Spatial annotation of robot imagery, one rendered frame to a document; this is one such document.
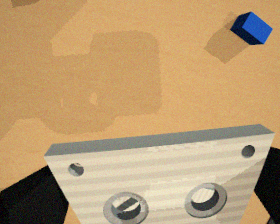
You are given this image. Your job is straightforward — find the blue block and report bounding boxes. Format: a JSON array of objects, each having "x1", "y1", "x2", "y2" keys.
[{"x1": 229, "y1": 12, "x2": 273, "y2": 45}]

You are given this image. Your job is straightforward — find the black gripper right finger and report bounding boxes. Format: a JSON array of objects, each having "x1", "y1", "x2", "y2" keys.
[{"x1": 253, "y1": 147, "x2": 280, "y2": 224}]

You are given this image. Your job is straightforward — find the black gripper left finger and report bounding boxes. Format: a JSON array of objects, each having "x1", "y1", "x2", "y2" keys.
[{"x1": 0, "y1": 165, "x2": 69, "y2": 224}]

